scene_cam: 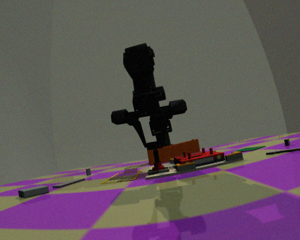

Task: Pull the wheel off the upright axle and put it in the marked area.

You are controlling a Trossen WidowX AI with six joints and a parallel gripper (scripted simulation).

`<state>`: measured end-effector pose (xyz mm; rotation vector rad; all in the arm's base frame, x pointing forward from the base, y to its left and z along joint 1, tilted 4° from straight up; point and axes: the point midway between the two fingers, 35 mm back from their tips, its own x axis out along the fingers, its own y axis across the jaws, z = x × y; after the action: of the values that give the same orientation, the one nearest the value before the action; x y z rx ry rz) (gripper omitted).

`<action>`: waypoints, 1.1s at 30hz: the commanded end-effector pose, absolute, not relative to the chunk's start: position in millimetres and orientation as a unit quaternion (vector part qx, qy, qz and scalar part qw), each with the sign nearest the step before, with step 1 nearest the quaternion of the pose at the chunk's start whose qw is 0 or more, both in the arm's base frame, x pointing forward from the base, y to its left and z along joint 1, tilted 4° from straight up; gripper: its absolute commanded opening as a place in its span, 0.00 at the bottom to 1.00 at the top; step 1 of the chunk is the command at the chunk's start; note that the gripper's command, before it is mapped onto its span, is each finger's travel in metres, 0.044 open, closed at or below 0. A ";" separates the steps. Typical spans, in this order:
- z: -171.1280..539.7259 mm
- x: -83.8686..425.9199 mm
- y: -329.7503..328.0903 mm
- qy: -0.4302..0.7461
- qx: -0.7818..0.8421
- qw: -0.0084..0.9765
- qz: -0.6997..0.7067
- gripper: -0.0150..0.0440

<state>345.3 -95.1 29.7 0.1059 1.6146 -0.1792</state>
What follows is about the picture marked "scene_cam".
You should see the black wheel with grey hub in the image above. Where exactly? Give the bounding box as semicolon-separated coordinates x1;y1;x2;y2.
146;141;163;151

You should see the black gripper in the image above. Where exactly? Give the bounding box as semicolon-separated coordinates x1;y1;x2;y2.
111;83;187;148

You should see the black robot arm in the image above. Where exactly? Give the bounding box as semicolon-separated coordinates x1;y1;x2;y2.
123;43;172;147

